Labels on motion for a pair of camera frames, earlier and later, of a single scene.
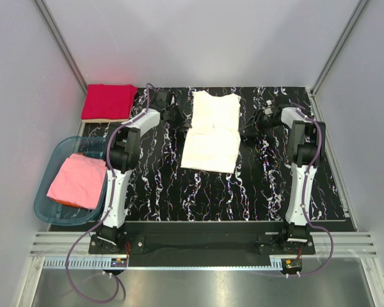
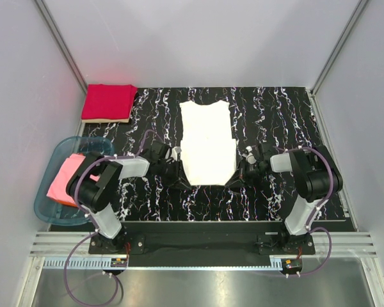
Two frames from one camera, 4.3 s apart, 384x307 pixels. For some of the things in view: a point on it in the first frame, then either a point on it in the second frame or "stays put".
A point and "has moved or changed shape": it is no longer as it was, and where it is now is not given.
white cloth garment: (267, 110) to (249, 158)
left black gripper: (182, 122) to (178, 173)
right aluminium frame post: (348, 28) stays put
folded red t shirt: (108, 102) stays put
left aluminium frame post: (62, 43) stays put
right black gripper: (255, 121) to (240, 177)
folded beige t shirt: (104, 120) stays put
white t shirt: (213, 141) has moved or changed shape
